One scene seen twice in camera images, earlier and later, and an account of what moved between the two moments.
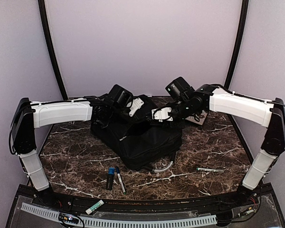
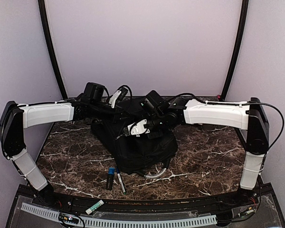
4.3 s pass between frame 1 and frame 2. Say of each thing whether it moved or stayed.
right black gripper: moved
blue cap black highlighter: stayed
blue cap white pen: stayed
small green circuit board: stayed
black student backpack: moved
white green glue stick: stayed
